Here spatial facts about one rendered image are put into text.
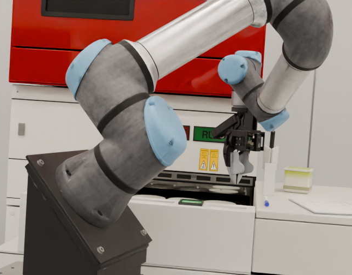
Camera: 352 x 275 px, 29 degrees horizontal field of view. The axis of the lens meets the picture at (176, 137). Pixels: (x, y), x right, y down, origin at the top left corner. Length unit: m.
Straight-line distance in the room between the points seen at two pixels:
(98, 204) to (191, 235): 0.39
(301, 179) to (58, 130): 0.82
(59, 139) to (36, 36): 0.34
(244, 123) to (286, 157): 1.82
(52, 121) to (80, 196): 1.04
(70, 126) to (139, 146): 1.06
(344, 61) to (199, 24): 2.41
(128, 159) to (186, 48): 0.25
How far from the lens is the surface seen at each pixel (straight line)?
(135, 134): 1.21
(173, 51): 1.30
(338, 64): 3.69
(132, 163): 1.22
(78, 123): 2.25
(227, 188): 2.18
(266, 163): 1.83
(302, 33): 1.39
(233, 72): 1.74
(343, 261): 1.60
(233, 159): 1.88
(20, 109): 2.30
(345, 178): 3.71
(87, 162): 1.26
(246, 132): 1.83
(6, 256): 1.69
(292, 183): 1.94
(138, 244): 1.37
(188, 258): 1.59
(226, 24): 1.35
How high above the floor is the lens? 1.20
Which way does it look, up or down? 3 degrees down
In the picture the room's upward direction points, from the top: 4 degrees clockwise
